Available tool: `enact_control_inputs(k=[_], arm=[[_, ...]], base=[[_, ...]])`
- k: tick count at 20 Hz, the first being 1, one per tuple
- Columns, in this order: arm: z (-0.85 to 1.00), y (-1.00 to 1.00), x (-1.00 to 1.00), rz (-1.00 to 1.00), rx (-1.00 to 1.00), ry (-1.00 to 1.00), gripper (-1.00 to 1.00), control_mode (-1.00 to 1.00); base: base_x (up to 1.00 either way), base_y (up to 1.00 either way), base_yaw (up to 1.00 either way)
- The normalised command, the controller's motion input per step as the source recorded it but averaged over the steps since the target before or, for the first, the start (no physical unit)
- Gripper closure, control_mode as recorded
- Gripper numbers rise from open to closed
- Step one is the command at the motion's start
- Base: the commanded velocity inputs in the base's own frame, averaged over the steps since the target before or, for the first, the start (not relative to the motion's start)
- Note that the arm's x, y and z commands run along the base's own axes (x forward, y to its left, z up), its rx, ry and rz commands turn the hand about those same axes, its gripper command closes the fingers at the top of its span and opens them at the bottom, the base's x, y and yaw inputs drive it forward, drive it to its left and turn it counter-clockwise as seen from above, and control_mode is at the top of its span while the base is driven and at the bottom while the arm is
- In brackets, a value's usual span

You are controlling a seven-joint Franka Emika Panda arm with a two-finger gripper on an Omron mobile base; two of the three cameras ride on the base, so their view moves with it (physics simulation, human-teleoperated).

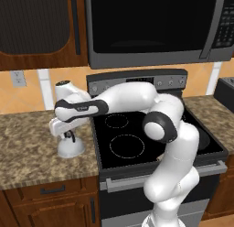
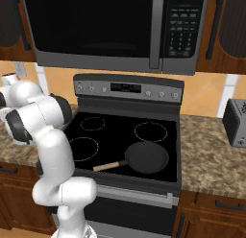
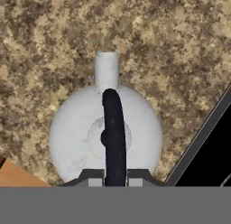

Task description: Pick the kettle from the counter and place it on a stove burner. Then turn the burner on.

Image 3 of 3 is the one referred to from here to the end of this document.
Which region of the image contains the brown wooden cupboard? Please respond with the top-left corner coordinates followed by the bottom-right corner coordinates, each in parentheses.
top-left (0, 156), bottom-right (51, 188)

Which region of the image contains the white kettle with black handle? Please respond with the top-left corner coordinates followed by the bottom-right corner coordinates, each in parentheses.
top-left (49, 48), bottom-right (163, 188)

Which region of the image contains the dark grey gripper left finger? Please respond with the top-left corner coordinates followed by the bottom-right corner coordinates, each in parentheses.
top-left (60, 168), bottom-right (106, 188)

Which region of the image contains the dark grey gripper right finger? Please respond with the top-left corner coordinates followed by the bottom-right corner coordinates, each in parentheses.
top-left (125, 168), bottom-right (165, 188)

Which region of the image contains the black hob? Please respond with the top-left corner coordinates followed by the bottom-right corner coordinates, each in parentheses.
top-left (164, 83), bottom-right (231, 188)

